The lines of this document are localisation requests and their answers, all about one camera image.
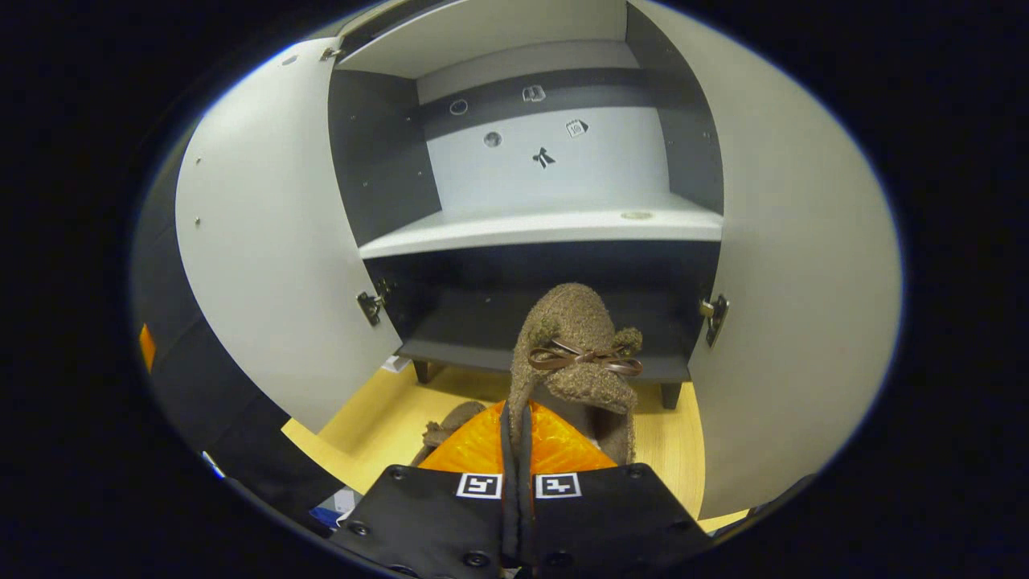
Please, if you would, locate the stack of books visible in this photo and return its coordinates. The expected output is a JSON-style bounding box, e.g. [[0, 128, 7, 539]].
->
[[309, 481, 360, 533]]

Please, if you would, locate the grey cabinet door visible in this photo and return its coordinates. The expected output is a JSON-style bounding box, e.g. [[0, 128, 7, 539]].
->
[[625, 0, 904, 521], [174, 36, 404, 436]]

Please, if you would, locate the brown fuzzy shoe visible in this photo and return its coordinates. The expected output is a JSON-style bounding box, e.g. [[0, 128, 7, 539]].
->
[[410, 400, 488, 468], [506, 281, 645, 467]]

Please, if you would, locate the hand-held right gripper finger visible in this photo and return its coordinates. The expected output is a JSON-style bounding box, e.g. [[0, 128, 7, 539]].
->
[[331, 400, 521, 579], [519, 400, 714, 579]]

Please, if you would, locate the grey shoe cabinet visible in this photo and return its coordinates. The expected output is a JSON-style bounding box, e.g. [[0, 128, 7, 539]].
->
[[326, 0, 726, 413]]

